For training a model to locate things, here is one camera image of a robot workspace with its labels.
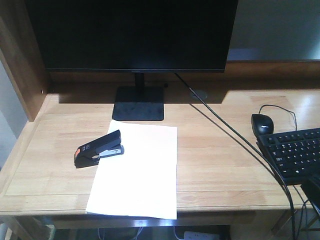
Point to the white power strip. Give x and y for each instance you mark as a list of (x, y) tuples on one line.
[(191, 235)]

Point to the black stapler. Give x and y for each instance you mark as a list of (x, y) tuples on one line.
[(90, 153)]

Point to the wooden desk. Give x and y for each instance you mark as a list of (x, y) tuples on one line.
[(217, 179)]

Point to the grey desk cable grommet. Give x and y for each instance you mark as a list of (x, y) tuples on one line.
[(199, 94)]

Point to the black mouse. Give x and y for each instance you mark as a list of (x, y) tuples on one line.
[(261, 124)]

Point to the white paper sheet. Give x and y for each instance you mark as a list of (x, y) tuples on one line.
[(141, 182)]

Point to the black monitor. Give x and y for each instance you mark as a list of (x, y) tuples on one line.
[(134, 36)]

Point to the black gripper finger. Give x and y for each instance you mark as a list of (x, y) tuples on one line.
[(311, 188)]

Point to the black keyboard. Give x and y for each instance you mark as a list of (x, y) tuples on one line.
[(294, 154)]

